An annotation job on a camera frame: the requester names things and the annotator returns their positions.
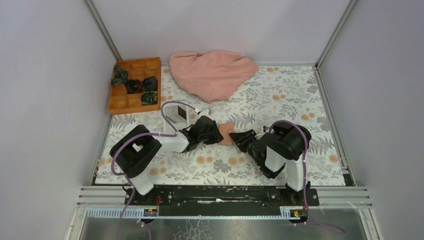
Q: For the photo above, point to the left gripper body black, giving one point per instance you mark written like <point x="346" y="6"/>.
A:
<point x="211" y="137"/>

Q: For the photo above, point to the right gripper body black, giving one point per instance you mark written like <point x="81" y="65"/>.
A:
<point x="250" y="148"/>

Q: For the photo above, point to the brown leather card holder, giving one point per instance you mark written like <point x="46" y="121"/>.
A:
<point x="225" y="129"/>

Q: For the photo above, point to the white translucent card box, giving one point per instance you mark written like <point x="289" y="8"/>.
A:
<point x="179" y="126"/>

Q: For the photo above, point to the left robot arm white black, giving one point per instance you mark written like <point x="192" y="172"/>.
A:
<point x="134" y="152"/>

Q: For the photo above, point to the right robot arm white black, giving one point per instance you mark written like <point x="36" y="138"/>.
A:
<point x="283" y="147"/>

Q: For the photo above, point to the pink cloth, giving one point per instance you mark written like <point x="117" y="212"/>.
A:
<point x="212" y="76"/>

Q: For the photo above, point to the floral table mat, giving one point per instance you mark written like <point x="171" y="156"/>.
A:
<point x="273" y="93"/>

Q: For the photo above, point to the dark patterned rolled sock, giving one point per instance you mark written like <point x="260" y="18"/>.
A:
<point x="149" y="98"/>

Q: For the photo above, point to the black rolled sock right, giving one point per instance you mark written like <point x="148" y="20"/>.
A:
<point x="149" y="84"/>

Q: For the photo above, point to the black rolled sock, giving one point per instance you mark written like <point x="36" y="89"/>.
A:
<point x="133" y="86"/>
<point x="149" y="84"/>

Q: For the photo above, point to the black rolled sock left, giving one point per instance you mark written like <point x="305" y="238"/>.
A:
<point x="133" y="86"/>

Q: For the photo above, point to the wooden compartment tray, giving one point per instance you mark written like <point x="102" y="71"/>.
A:
<point x="120" y="102"/>

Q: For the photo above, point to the green patterned rolled sock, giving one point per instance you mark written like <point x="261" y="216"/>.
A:
<point x="120" y="76"/>

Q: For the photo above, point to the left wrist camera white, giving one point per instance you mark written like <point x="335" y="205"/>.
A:
<point x="204" y="113"/>

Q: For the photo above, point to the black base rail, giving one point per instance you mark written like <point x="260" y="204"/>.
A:
<point x="222" y="201"/>

